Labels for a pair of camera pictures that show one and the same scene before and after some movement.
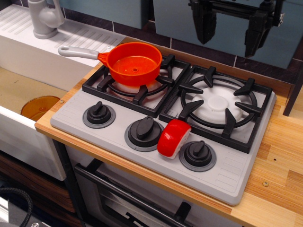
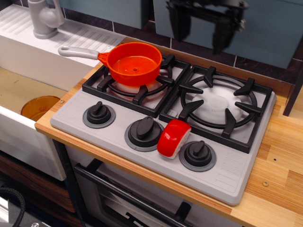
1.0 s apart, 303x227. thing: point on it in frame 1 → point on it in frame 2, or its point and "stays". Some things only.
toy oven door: [110, 197] stays
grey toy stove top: [197, 128] stays
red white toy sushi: [173, 135] stays
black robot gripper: [260, 23] → [181, 21]
